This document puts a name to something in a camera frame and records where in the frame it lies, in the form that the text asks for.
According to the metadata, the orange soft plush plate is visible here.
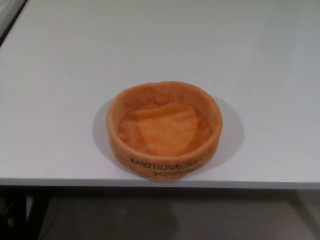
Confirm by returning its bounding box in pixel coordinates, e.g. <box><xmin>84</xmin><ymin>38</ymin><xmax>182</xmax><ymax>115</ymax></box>
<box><xmin>107</xmin><ymin>80</ymin><xmax>224</xmax><ymax>183</ymax></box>

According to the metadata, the black table leg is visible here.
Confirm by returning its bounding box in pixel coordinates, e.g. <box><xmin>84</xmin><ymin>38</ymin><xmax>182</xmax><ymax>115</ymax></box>
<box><xmin>23</xmin><ymin>189</ymin><xmax>52</xmax><ymax>240</ymax></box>

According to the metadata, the black border strip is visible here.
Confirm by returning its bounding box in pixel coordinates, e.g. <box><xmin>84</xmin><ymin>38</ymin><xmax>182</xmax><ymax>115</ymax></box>
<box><xmin>0</xmin><ymin>0</ymin><xmax>29</xmax><ymax>50</ymax></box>

